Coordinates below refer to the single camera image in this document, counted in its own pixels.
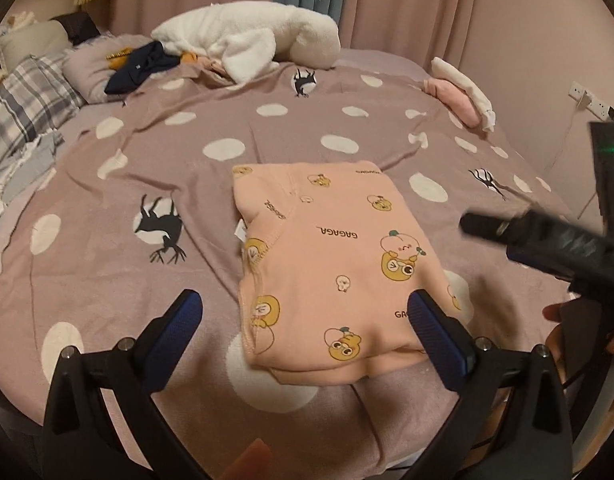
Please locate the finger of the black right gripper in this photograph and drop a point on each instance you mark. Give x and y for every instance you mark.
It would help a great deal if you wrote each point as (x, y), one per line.
(505, 231)

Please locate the peach cartoon print garment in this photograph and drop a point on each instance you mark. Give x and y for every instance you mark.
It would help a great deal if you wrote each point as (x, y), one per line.
(331, 255)

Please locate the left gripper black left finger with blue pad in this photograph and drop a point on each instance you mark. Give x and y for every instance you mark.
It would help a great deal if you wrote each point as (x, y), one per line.
(160, 346)

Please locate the orange yellow plush toy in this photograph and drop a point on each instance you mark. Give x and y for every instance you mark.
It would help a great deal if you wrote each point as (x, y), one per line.
(118, 59)

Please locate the mauve pillow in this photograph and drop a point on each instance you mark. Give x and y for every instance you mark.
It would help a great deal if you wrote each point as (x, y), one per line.
(87, 67)

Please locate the folded pink white clothes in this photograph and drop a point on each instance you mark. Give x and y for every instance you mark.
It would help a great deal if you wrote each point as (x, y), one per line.
(460, 93)

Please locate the grey plaid pillow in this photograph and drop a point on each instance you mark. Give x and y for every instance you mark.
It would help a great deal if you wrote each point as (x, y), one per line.
(34, 99)

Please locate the white fluffy blanket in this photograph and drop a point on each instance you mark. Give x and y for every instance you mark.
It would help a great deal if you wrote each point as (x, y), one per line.
(247, 37)

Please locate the navy blue garment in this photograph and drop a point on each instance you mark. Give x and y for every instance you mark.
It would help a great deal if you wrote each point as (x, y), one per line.
(141, 64)

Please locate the white wall power strip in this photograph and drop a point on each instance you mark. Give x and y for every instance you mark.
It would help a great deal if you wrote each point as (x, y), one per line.
(586, 100)

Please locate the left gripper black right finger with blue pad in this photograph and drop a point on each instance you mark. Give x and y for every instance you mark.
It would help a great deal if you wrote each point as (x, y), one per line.
(444, 339)

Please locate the grey white folded garment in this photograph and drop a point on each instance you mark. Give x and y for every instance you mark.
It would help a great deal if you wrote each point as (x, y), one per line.
(20, 170)

